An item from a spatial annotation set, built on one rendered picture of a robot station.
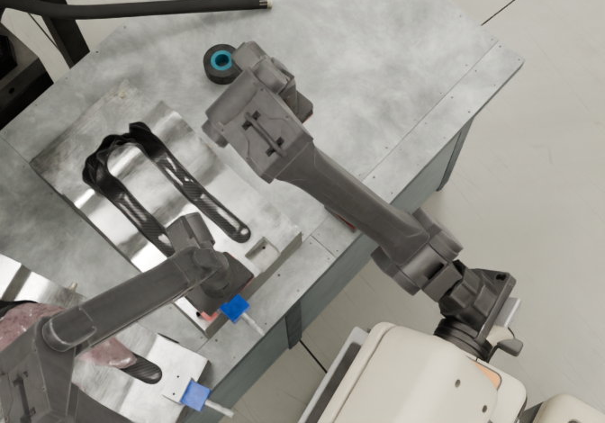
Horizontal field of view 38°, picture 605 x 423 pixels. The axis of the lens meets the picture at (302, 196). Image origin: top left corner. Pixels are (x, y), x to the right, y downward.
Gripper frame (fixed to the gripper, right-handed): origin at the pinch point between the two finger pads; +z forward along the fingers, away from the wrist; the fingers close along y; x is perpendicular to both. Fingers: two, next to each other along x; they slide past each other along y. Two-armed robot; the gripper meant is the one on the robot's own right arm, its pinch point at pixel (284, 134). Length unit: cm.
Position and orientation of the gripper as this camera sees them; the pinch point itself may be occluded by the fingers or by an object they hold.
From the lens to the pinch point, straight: 168.1
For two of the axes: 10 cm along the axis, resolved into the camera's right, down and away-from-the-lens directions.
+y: -6.9, 6.9, -2.5
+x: 7.3, 6.3, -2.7
